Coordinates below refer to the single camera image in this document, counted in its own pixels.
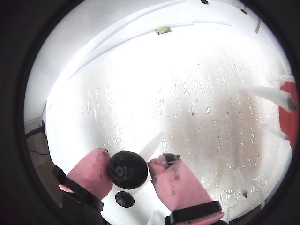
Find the pink-tipped gripper finger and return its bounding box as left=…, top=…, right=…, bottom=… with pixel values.
left=52, top=148, right=114, bottom=225
left=147, top=153, right=225, bottom=225

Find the red collapsible cup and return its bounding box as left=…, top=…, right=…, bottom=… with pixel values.
left=278, top=74, right=300, bottom=150

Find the white foam board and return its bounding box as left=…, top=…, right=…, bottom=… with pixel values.
left=44, top=14, right=296, bottom=223

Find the small green triangle marker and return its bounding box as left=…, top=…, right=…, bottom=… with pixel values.
left=155, top=27, right=171, bottom=36

